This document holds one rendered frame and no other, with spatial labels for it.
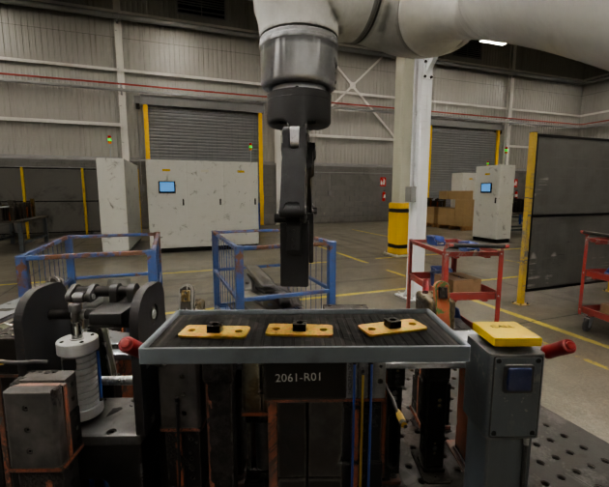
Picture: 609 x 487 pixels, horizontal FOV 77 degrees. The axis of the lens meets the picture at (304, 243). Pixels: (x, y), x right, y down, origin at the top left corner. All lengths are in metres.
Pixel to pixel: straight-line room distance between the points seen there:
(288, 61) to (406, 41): 0.14
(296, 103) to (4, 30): 15.94
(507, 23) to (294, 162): 0.24
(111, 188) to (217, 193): 2.14
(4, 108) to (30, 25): 2.72
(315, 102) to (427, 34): 0.15
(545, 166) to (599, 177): 0.97
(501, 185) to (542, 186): 5.71
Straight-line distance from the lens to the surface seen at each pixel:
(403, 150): 8.04
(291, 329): 0.49
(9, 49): 16.10
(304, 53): 0.44
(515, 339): 0.54
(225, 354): 0.44
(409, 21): 0.50
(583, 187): 5.86
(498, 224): 11.00
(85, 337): 0.72
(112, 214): 8.78
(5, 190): 13.33
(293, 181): 0.38
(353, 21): 0.50
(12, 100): 15.79
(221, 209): 8.86
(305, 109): 0.44
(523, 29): 0.20
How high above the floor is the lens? 1.34
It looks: 8 degrees down
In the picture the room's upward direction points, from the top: straight up
